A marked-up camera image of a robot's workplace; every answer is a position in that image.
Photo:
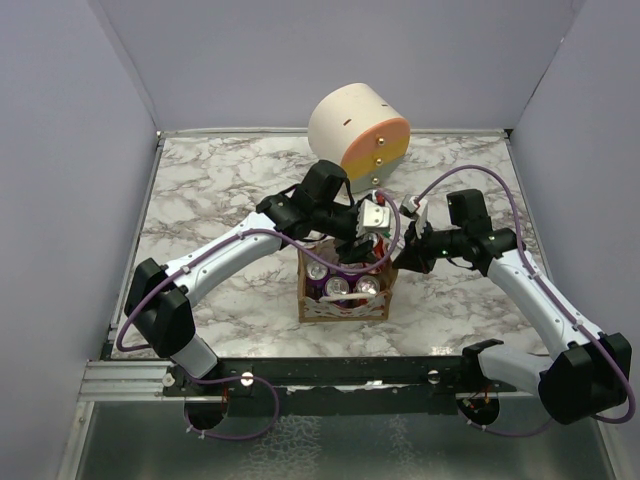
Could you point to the round pastel drawer cabinet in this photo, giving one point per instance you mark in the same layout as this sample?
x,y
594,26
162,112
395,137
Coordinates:
x,y
357,129

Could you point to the red soda can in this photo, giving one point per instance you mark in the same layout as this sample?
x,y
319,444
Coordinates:
x,y
379,243
367,287

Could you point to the red soda can front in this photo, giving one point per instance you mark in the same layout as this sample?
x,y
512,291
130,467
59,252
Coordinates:
x,y
379,243

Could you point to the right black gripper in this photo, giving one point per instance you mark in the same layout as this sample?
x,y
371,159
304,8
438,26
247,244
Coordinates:
x,y
415,255

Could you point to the purple soda can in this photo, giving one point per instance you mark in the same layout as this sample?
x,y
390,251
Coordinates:
x,y
316,275
350,277
336,289

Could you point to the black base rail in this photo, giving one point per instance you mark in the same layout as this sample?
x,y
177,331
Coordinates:
x,y
335,386

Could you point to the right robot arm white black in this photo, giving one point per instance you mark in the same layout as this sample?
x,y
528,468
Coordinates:
x,y
586,370

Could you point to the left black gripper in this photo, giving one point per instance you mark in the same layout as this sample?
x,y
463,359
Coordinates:
x,y
346,248

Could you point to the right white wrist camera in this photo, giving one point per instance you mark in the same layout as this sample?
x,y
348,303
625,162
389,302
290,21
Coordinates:
x,y
416,210

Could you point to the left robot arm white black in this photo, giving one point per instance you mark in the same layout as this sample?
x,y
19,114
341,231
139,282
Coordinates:
x,y
161,296

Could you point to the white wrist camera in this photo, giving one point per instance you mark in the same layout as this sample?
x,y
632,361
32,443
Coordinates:
x,y
372,217
416,210

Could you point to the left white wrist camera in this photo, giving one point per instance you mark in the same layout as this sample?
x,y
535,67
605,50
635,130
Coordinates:
x,y
372,217

